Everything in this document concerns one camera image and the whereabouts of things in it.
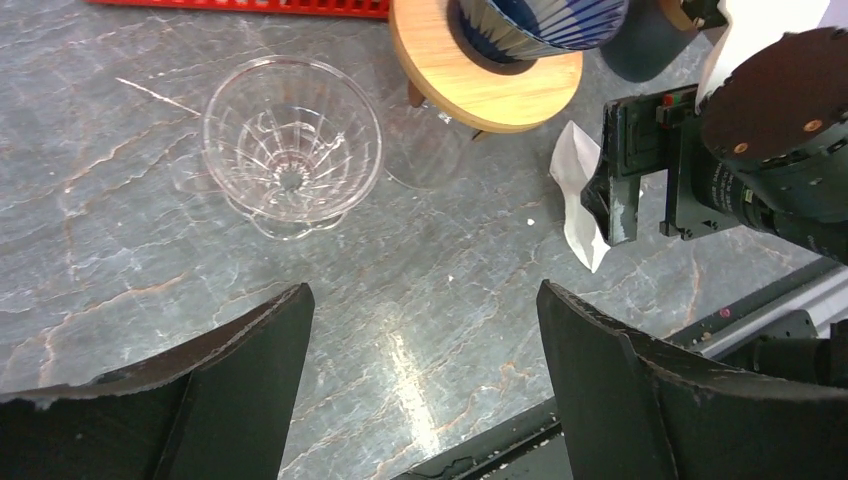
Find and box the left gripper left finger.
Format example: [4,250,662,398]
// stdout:
[1,283,315,479]

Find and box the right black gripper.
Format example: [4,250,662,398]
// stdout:
[580,26,847,264]

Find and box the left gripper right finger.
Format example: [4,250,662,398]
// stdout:
[536,281,847,479]

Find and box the white paper coffee filter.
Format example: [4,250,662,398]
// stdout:
[549,121,611,274]

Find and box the round wooden dripper holder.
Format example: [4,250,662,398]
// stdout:
[389,0,583,133]

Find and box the clear glass dripper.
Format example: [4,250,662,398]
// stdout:
[171,55,384,241]

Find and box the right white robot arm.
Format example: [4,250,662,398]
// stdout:
[561,1,847,271]

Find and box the dark red black cup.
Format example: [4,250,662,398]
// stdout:
[600,0,698,83]

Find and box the glass beaker carafe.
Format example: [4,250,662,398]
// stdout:
[380,81,488,190]

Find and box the red plastic shopping basket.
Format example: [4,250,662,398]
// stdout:
[92,0,391,20]

